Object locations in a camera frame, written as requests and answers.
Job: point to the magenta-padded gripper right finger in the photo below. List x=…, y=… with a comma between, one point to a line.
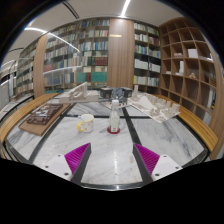
x=146, y=158

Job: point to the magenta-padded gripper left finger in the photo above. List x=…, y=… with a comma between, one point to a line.
x=77, y=158

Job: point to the clear plastic drink bottle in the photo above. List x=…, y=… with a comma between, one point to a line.
x=114, y=118

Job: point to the flat round red coaster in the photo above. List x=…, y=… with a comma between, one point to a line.
x=110, y=131

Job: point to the white city block model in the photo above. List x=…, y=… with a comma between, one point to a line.
x=155, y=107

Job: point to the brown model on wooden board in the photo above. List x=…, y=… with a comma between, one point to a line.
x=43, y=115

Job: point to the white architectural model with ramp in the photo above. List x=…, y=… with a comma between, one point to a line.
x=78, y=96

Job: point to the curved wooden slat bench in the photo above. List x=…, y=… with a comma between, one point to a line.
x=20, y=113

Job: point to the dark grey architectural model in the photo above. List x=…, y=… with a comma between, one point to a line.
x=116, y=91

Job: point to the open wooden cubby shelf unit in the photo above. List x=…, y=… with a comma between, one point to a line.
x=186, y=66

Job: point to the white ceiling light strips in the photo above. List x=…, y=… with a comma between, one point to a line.
x=53, y=35

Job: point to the tall bookshelf wall with books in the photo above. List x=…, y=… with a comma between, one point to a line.
x=83, y=50

